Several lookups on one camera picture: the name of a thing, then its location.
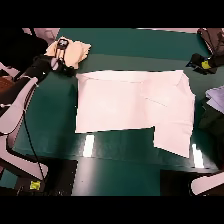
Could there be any cream garment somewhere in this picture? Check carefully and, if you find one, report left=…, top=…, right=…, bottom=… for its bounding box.
left=44, top=36, right=92, bottom=71

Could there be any white shirt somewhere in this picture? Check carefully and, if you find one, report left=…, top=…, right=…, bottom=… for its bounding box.
left=74, top=69, right=197, bottom=159

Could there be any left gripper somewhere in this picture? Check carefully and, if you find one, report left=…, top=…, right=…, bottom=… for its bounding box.
left=49, top=55, right=78, bottom=78

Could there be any brown garment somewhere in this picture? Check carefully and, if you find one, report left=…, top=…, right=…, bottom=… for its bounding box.
left=196, top=28, right=224, bottom=56

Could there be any white garment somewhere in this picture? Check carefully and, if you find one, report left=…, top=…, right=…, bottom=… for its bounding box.
left=204, top=85, right=224, bottom=115

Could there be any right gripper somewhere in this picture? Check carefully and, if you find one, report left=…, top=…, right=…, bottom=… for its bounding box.
left=185, top=53, right=215, bottom=75

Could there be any black cable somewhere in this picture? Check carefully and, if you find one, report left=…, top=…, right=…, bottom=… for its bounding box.
left=21, top=112, right=47, bottom=184

